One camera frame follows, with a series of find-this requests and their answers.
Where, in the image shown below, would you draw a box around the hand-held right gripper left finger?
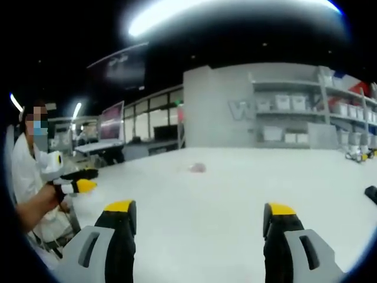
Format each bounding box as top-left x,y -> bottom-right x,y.
54,199 -> 138,283

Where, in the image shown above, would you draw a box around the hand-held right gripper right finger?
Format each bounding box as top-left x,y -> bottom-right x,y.
263,202 -> 348,283

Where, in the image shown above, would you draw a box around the person's left hand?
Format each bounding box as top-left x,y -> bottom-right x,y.
41,182 -> 71,213

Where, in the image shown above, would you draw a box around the person's white clothed torso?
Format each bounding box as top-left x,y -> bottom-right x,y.
11,131 -> 78,254

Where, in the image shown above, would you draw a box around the small grey work table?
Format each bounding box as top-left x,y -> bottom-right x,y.
74,140 -> 125,164

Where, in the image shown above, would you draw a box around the pink display screen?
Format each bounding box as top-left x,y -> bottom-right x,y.
99,101 -> 125,143

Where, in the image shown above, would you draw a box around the black object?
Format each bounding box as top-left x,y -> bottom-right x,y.
364,185 -> 377,206

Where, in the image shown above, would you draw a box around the black monitor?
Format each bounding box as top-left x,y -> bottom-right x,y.
153,124 -> 179,142

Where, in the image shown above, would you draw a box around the white yellow devices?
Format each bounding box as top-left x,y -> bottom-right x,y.
345,143 -> 375,162

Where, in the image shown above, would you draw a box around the hanging dark screen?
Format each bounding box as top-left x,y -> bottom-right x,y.
86,42 -> 147,90

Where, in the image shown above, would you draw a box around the grey shelving unit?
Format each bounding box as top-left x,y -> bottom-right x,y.
249,65 -> 377,149

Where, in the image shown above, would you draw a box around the group of white storage bins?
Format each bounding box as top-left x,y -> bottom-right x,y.
259,70 -> 377,145

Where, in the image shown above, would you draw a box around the grey partition block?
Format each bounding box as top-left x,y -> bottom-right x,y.
182,65 -> 257,149

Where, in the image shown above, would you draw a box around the red blue white banner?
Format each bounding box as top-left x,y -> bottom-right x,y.
326,68 -> 377,107

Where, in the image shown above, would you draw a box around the long ceiling light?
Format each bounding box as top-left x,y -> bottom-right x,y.
127,0 -> 342,38

